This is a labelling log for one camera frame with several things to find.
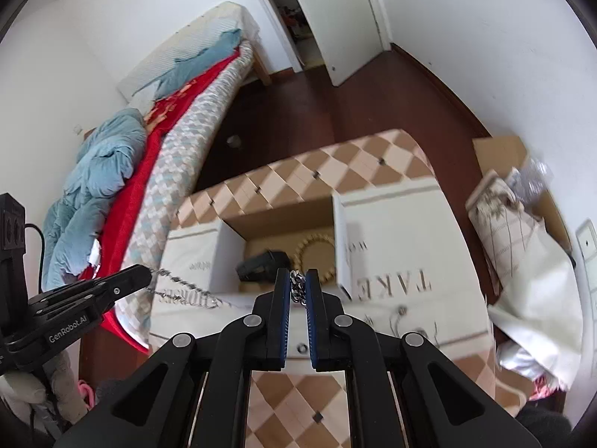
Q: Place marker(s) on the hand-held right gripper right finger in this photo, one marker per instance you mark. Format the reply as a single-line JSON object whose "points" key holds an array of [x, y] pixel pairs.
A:
{"points": [[311, 322]]}

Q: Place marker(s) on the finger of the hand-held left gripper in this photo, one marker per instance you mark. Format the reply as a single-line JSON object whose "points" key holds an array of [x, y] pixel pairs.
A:
{"points": [[128, 280]]}

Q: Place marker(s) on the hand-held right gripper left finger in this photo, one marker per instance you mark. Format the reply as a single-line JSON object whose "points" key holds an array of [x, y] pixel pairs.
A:
{"points": [[283, 322]]}

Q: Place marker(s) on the white printed cardboard box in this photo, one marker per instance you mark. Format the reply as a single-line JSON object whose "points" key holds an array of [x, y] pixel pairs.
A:
{"points": [[410, 247]]}

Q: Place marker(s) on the small black box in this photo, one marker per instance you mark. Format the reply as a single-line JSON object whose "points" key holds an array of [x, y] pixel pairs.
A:
{"points": [[262, 265]]}

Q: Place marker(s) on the white cloth bundle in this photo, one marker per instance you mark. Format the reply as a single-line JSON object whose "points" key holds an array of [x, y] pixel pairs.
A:
{"points": [[23, 387]]}

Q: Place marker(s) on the red blanket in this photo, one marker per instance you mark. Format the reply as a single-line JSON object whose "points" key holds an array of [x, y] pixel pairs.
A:
{"points": [[135, 186]]}

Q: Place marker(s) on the pink hook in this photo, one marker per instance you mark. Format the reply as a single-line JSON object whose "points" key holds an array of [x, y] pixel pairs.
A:
{"points": [[86, 392]]}

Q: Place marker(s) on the light blue duvet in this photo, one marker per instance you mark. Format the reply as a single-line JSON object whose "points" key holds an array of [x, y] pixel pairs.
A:
{"points": [[98, 163]]}

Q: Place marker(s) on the bed with patterned mattress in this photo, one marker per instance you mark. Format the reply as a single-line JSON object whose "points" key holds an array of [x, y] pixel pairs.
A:
{"points": [[196, 126]]}

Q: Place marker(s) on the beige checkered tablecloth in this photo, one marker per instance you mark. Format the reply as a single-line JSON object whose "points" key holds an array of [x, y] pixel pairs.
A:
{"points": [[364, 158]]}

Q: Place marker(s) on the small grey floor object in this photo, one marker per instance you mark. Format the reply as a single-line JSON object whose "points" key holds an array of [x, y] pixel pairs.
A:
{"points": [[233, 141]]}

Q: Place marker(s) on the white patterned bag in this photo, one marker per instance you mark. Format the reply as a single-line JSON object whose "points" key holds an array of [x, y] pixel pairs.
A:
{"points": [[531, 270]]}

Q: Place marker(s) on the teal cloth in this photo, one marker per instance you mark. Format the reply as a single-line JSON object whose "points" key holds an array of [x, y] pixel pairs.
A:
{"points": [[205, 60]]}

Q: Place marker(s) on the white mattress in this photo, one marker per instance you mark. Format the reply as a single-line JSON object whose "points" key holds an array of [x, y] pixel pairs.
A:
{"points": [[186, 42]]}

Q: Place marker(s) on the brown cardboard box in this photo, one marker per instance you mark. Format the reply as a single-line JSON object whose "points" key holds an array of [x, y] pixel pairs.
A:
{"points": [[499, 154]]}

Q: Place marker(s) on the clear plastic wrap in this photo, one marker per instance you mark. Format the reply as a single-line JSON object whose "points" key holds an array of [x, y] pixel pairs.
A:
{"points": [[529, 182]]}

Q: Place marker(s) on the white door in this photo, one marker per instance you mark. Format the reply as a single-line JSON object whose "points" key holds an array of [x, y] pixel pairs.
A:
{"points": [[354, 14]]}

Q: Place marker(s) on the wooden bed frame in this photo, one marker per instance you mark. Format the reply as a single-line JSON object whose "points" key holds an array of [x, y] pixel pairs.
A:
{"points": [[261, 65]]}

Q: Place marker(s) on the white wall socket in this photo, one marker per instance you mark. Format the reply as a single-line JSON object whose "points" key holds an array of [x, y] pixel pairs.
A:
{"points": [[588, 247]]}

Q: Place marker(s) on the white door frame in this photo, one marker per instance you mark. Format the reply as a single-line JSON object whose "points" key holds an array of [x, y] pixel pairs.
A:
{"points": [[275, 14]]}

